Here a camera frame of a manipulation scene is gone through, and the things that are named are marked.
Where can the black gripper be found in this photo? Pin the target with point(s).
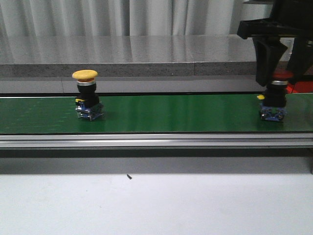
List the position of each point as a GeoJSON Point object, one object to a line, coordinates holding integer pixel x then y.
{"type": "Point", "coordinates": [288, 18]}

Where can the red plastic tray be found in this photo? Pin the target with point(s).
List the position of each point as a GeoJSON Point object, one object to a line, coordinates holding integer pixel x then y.
{"type": "Point", "coordinates": [300, 87]}

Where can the yellow mushroom push button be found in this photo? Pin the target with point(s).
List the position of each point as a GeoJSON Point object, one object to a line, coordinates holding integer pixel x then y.
{"type": "Point", "coordinates": [87, 103]}

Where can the grey pleated curtain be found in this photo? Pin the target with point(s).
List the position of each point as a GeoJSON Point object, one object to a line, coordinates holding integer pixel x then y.
{"type": "Point", "coordinates": [125, 17]}

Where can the red mushroom push button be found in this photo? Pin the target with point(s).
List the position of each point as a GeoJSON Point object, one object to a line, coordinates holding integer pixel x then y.
{"type": "Point", "coordinates": [273, 105]}

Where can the aluminium conveyor frame rail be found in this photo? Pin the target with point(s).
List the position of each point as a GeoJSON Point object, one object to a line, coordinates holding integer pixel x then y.
{"type": "Point", "coordinates": [211, 140]}

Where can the grey stone counter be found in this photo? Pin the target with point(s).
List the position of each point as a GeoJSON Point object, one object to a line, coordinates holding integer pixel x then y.
{"type": "Point", "coordinates": [129, 56]}

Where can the green conveyor belt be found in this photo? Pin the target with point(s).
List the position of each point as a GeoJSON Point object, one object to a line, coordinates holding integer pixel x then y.
{"type": "Point", "coordinates": [153, 114]}

